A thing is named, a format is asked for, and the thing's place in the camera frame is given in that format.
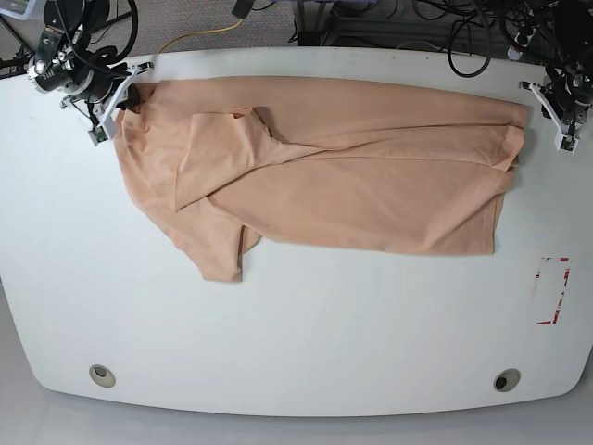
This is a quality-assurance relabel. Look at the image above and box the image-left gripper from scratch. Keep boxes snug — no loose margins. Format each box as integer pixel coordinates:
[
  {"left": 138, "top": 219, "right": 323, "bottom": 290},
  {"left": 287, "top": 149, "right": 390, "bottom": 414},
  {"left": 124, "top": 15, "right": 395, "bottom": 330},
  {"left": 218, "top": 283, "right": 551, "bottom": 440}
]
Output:
[{"left": 76, "top": 73, "right": 142, "bottom": 113}]

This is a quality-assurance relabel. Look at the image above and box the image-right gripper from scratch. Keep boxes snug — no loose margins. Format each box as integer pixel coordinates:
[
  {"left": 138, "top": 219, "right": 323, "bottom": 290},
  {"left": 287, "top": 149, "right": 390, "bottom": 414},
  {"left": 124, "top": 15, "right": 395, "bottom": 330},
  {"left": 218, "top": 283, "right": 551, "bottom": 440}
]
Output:
[{"left": 553, "top": 78, "right": 591, "bottom": 119}]

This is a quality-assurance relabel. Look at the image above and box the peach T-shirt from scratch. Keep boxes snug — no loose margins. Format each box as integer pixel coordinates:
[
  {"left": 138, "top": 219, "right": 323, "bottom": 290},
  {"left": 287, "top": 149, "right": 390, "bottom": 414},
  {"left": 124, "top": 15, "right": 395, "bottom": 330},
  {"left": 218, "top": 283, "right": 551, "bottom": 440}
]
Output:
[{"left": 114, "top": 77, "right": 528, "bottom": 283}]

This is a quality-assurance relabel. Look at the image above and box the clear plastic storage box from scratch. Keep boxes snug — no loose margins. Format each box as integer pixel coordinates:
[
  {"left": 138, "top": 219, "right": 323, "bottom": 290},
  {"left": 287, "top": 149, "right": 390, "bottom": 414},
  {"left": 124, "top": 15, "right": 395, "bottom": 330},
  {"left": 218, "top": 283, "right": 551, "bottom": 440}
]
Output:
[{"left": 0, "top": 0, "right": 36, "bottom": 21}]

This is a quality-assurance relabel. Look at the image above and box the red tape rectangle marking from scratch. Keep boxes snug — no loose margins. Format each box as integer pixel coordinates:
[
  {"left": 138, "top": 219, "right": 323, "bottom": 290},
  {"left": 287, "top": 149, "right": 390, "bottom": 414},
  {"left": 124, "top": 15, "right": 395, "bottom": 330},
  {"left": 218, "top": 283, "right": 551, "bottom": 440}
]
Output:
[{"left": 529, "top": 257, "right": 571, "bottom": 325}]

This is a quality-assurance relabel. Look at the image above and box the image-left white wrist camera mount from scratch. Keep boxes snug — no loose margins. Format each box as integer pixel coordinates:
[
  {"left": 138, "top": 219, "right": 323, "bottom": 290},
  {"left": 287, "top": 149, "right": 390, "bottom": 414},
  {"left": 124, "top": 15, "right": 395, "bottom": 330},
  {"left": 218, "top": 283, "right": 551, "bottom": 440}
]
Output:
[{"left": 60, "top": 61, "right": 154, "bottom": 146}]

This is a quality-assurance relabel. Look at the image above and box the image-right white wrist camera mount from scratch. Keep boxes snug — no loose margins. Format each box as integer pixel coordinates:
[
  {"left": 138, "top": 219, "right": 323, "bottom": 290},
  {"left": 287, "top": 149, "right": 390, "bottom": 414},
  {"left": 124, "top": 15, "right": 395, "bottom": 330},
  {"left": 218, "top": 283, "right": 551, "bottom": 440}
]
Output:
[{"left": 519, "top": 81, "right": 588, "bottom": 155}]

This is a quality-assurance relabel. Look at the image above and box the yellow cable on floor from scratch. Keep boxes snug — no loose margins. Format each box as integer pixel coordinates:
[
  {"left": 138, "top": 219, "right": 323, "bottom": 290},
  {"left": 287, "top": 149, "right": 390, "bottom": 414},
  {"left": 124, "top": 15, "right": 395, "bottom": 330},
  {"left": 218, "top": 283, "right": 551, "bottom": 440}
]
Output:
[{"left": 159, "top": 16, "right": 242, "bottom": 55}]

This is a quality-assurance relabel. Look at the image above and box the image-left arm black cable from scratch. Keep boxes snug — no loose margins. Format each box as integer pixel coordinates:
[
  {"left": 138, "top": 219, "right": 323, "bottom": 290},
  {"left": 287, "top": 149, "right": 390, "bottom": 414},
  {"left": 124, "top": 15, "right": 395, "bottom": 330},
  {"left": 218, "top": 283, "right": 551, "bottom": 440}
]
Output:
[{"left": 45, "top": 0, "right": 140, "bottom": 78}]

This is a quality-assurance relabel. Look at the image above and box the image-right arm black cable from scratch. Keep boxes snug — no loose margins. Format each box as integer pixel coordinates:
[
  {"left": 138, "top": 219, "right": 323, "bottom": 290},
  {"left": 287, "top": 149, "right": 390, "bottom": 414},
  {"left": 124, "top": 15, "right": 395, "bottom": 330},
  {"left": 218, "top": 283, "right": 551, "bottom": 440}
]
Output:
[{"left": 447, "top": 0, "right": 593, "bottom": 80}]

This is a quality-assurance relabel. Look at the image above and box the left table cable grommet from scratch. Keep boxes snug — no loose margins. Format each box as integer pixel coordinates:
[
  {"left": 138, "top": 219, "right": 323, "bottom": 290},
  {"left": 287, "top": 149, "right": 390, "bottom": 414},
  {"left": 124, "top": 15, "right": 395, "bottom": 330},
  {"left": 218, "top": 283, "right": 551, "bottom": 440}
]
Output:
[{"left": 89, "top": 364, "right": 116, "bottom": 388}]

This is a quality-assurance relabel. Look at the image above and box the table cable grommet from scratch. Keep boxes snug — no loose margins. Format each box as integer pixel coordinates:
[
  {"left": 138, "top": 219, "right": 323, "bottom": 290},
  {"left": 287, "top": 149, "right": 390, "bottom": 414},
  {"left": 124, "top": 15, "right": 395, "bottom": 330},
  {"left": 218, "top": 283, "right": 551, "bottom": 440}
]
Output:
[
  {"left": 89, "top": 364, "right": 116, "bottom": 388},
  {"left": 493, "top": 369, "right": 522, "bottom": 393}
]

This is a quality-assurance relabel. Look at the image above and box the right table cable grommet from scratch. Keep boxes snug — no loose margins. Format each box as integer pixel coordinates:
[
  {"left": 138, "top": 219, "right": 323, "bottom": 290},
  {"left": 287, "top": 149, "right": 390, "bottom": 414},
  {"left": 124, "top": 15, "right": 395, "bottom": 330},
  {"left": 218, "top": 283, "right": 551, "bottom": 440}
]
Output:
[{"left": 493, "top": 369, "right": 522, "bottom": 393}]

